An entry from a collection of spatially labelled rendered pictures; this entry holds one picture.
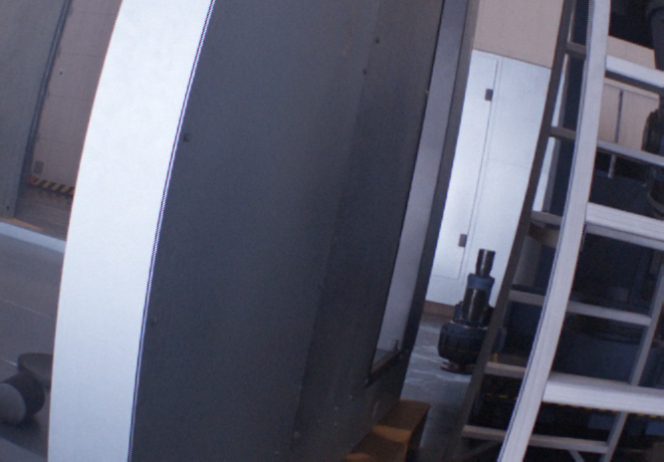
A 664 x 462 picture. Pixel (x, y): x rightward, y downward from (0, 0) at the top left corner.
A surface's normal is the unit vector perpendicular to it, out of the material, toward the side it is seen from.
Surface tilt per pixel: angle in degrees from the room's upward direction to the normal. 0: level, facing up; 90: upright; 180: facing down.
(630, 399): 90
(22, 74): 90
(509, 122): 90
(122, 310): 90
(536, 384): 66
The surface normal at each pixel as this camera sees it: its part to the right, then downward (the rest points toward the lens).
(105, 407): -0.18, -0.01
